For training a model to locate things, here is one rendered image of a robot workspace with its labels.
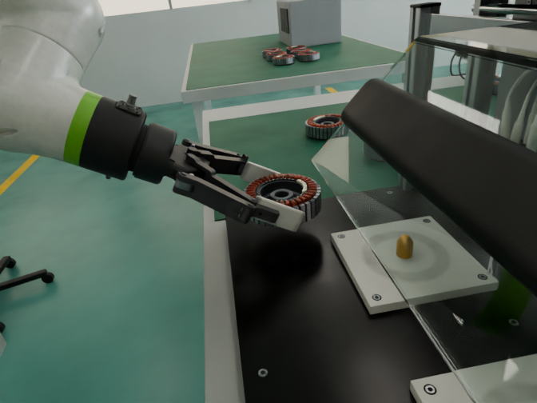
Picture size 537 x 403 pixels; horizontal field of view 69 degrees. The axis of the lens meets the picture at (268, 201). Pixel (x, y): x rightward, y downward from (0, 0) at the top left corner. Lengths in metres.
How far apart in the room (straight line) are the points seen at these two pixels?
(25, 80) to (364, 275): 0.44
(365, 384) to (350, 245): 0.20
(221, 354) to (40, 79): 0.36
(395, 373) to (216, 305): 0.23
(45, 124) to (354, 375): 0.41
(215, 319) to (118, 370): 1.07
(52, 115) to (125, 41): 4.47
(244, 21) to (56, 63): 4.41
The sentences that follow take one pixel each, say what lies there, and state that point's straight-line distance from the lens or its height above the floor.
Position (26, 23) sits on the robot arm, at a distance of 0.55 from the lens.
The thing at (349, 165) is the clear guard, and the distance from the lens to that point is 0.19.
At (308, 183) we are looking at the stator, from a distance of 0.58.
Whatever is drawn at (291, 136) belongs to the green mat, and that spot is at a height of 0.75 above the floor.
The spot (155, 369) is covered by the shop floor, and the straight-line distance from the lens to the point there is 1.50.
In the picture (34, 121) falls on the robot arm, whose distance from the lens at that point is 0.50.
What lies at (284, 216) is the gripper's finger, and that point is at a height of 0.83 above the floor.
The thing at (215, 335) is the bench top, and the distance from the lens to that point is 0.48.
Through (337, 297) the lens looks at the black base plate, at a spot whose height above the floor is 0.77.
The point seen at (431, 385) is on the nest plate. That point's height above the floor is 0.78.
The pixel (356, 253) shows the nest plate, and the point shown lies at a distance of 0.53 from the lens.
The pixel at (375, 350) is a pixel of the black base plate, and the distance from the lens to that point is 0.43.
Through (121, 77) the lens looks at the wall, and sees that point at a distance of 5.02.
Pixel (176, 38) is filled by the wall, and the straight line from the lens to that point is 4.89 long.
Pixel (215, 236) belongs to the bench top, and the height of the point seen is 0.75.
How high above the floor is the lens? 1.09
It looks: 28 degrees down
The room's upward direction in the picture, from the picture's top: 6 degrees counter-clockwise
